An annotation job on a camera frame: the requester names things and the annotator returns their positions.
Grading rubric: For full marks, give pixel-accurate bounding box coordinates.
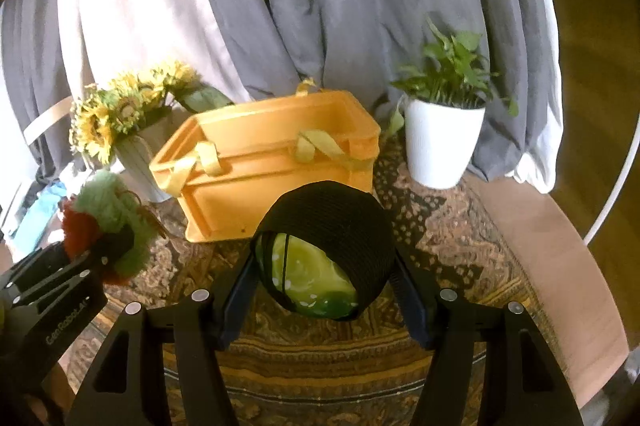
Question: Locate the white plant pot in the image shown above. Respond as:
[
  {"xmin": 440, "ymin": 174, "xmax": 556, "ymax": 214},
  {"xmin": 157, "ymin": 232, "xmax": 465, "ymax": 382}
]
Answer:
[{"xmin": 404, "ymin": 98, "xmax": 487, "ymax": 190}]

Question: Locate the grey ribbed vase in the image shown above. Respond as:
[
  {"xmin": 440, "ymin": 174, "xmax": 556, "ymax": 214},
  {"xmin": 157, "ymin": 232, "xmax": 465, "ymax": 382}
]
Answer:
[{"xmin": 116, "ymin": 126, "xmax": 173, "ymax": 203}]

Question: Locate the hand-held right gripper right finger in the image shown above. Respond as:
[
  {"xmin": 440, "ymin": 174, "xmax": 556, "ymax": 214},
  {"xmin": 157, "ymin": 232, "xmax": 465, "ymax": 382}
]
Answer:
[{"xmin": 390, "ymin": 251, "xmax": 586, "ymax": 426}]

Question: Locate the black and green soft ball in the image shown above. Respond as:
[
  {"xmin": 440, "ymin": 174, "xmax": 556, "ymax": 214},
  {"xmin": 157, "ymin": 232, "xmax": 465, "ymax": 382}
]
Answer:
[{"xmin": 250, "ymin": 180, "xmax": 396, "ymax": 322}]

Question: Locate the white curtain lining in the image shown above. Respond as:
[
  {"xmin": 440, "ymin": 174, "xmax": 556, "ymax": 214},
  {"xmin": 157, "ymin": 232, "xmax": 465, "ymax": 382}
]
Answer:
[{"xmin": 512, "ymin": 0, "xmax": 565, "ymax": 194}]

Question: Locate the sunflower bouquet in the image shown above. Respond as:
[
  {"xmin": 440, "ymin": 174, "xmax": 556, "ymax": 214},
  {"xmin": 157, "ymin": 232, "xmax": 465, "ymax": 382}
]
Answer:
[{"xmin": 69, "ymin": 60, "xmax": 233, "ymax": 167}]

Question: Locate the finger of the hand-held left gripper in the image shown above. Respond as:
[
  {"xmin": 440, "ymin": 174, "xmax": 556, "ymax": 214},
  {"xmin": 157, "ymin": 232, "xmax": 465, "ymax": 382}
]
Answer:
[
  {"xmin": 12, "ymin": 250, "xmax": 121, "ymax": 313},
  {"xmin": 0, "ymin": 243, "xmax": 68, "ymax": 294}
]

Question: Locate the green leafy plant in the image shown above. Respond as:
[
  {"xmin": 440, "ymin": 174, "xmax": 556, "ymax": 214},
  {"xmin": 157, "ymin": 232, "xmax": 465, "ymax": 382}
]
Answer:
[{"xmin": 380, "ymin": 17, "xmax": 521, "ymax": 142}]

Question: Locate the white hoop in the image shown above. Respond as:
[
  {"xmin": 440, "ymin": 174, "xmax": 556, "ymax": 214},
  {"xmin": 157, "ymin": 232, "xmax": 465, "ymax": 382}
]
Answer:
[{"xmin": 582, "ymin": 101, "xmax": 640, "ymax": 247}]

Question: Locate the orange crate with yellow handles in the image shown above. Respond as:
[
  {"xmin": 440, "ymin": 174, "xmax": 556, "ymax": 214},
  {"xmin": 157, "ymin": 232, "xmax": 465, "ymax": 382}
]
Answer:
[{"xmin": 149, "ymin": 78, "xmax": 382, "ymax": 244}]

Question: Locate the patterned rug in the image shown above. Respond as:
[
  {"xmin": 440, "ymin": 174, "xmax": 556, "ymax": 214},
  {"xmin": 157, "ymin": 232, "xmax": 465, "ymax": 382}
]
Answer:
[{"xmin": 65, "ymin": 141, "xmax": 571, "ymax": 426}]

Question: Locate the red and green plush toy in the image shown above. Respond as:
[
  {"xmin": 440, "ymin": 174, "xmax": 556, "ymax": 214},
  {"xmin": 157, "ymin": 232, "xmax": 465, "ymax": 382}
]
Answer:
[{"xmin": 57, "ymin": 170, "xmax": 166, "ymax": 282}]

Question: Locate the beige curtain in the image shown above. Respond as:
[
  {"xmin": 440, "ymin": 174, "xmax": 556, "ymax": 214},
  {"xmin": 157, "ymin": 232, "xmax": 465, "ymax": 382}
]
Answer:
[{"xmin": 57, "ymin": 0, "xmax": 251, "ymax": 107}]

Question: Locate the blue cloth pack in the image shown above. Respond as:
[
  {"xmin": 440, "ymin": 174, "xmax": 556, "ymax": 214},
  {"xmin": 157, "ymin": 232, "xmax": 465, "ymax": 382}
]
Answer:
[{"xmin": 15, "ymin": 183, "xmax": 68, "ymax": 238}]

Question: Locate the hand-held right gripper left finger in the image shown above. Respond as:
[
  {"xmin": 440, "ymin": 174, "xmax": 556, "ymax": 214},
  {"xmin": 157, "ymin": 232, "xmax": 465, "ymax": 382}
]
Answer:
[{"xmin": 65, "ymin": 251, "xmax": 261, "ymax": 426}]

